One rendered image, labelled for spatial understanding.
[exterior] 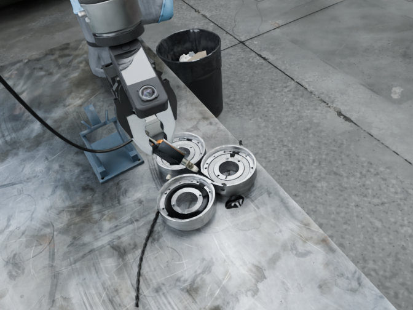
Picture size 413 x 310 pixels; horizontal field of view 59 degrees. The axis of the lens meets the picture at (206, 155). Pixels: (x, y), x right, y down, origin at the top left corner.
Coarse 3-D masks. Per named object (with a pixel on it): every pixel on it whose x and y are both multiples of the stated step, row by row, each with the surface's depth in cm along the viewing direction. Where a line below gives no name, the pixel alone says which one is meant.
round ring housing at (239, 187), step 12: (216, 156) 72; (252, 156) 69; (204, 168) 70; (216, 168) 70; (228, 168) 72; (240, 168) 69; (252, 168) 69; (228, 180) 68; (252, 180) 67; (216, 192) 67; (228, 192) 66; (240, 192) 67
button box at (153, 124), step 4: (152, 116) 81; (148, 120) 81; (152, 120) 81; (156, 120) 81; (148, 124) 81; (152, 124) 81; (156, 124) 82; (148, 128) 81; (152, 128) 82; (156, 128) 82; (160, 128) 83; (152, 132) 83; (156, 132) 83; (160, 132) 84; (152, 136) 83
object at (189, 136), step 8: (176, 136) 77; (184, 136) 77; (192, 136) 76; (184, 144) 76; (200, 144) 75; (184, 152) 77; (192, 152) 74; (200, 152) 74; (160, 160) 74; (200, 160) 71; (160, 168) 72; (168, 168) 70; (176, 168) 70; (184, 168) 70; (200, 168) 72; (176, 176) 71
